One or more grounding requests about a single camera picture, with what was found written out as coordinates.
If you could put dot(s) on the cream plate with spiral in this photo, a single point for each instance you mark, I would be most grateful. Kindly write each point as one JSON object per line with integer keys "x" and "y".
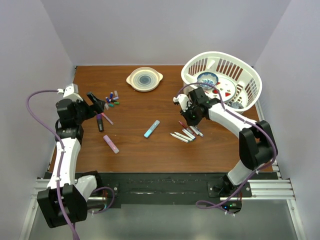
{"x": 144, "y": 79}

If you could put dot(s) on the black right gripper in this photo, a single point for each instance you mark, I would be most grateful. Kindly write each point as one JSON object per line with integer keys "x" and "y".
{"x": 190, "y": 121}

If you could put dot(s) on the blue white bowl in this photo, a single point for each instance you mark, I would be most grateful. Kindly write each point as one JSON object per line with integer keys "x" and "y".
{"x": 207, "y": 79}

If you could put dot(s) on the small purple pen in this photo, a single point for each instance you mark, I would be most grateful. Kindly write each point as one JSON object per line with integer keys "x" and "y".
{"x": 191, "y": 127}

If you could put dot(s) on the white marker green cap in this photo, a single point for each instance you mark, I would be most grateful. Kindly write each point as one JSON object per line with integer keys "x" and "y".
{"x": 183, "y": 136}

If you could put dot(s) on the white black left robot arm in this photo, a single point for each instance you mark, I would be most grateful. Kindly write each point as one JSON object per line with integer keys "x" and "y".
{"x": 66, "y": 196}

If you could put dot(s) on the white plate red shapes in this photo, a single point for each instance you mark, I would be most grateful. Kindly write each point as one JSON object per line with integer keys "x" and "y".
{"x": 225, "y": 87}

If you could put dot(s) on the white plastic basket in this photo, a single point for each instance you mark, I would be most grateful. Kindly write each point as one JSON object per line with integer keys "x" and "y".
{"x": 223, "y": 75}

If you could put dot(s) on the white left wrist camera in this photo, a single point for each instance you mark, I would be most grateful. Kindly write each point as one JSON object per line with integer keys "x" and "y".
{"x": 70, "y": 92}

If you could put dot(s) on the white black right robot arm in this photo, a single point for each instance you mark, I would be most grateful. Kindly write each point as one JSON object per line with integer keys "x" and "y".
{"x": 245, "y": 135}

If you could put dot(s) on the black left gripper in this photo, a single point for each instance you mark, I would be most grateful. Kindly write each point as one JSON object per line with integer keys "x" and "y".
{"x": 99, "y": 105}

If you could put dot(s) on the small blue patterned dish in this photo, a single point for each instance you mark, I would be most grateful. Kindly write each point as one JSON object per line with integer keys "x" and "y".
{"x": 237, "y": 105}

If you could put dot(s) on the white marker teal cap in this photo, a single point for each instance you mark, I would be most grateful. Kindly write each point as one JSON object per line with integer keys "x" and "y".
{"x": 179, "y": 138}

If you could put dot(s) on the pink highlighter pen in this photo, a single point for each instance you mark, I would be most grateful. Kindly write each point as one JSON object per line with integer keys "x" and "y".
{"x": 107, "y": 118}

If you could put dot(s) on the light blue highlighter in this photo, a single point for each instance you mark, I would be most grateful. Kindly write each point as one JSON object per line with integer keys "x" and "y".
{"x": 151, "y": 129}

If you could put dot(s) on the red transparent pen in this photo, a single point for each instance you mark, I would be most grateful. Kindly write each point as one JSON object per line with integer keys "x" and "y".
{"x": 185, "y": 127}

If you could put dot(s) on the lavender highlighter pen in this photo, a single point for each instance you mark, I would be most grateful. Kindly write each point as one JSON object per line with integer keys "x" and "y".
{"x": 111, "y": 144}

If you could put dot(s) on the white marker dark blue cap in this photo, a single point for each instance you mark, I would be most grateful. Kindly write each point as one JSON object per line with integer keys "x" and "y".
{"x": 190, "y": 135}

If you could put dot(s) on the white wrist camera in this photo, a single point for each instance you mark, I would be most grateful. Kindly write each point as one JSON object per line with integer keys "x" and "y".
{"x": 70, "y": 92}
{"x": 182, "y": 100}

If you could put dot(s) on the white pen lavender cap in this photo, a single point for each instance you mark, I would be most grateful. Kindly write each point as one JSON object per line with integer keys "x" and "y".
{"x": 198, "y": 132}

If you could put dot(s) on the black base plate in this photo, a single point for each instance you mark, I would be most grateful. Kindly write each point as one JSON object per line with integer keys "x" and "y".
{"x": 162, "y": 188}

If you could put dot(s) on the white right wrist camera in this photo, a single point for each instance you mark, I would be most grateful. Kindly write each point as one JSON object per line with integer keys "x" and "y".
{"x": 182, "y": 100}

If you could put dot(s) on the black purple highlighter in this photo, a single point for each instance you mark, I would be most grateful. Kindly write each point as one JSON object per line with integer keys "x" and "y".
{"x": 100, "y": 122}

